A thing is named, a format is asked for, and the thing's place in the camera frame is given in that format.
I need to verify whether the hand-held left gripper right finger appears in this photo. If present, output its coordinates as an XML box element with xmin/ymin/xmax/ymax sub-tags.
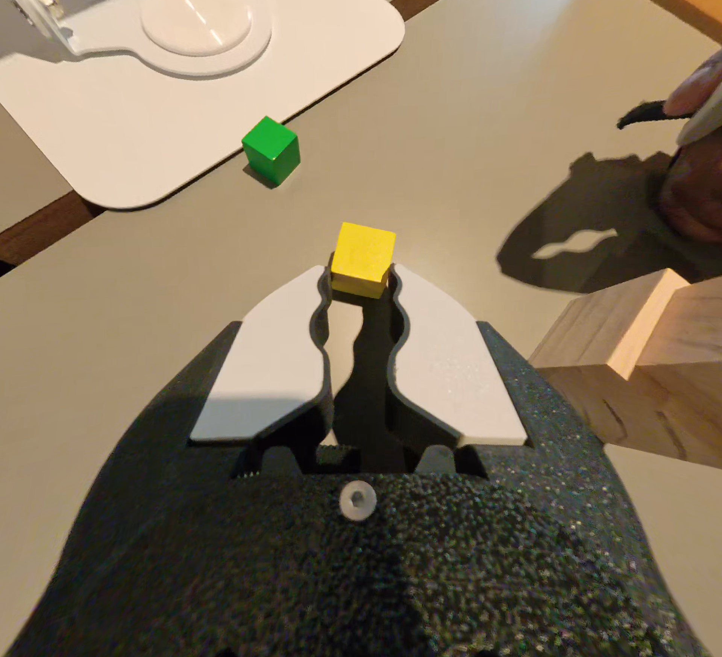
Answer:
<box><xmin>388</xmin><ymin>263</ymin><xmax>530</xmax><ymax>473</ymax></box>

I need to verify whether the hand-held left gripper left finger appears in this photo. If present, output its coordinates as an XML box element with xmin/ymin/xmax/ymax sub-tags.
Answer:
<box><xmin>188</xmin><ymin>265</ymin><xmax>335</xmax><ymax>473</ymax></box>

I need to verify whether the yellow wooden cube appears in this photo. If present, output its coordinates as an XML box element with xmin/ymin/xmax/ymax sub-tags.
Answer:
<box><xmin>329</xmin><ymin>222</ymin><xmax>397</xmax><ymax>300</ymax></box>

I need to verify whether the large natural wooden cube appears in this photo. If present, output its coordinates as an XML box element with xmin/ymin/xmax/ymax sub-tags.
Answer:
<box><xmin>529</xmin><ymin>268</ymin><xmax>722</xmax><ymax>469</ymax></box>

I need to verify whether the medium natural wooden cube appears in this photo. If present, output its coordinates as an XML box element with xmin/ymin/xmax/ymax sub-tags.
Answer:
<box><xmin>626</xmin><ymin>273</ymin><xmax>722</xmax><ymax>381</ymax></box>

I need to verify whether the green wooden cube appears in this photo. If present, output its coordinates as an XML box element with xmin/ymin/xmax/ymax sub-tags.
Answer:
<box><xmin>241</xmin><ymin>115</ymin><xmax>301</xmax><ymax>187</ymax></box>

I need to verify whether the person's right hand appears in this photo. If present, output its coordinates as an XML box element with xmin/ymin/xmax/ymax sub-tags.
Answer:
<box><xmin>656</xmin><ymin>49</ymin><xmax>722</xmax><ymax>245</ymax></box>

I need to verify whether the white and wood document stand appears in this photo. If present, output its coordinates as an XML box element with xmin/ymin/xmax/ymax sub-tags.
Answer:
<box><xmin>0</xmin><ymin>0</ymin><xmax>407</xmax><ymax>212</ymax></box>

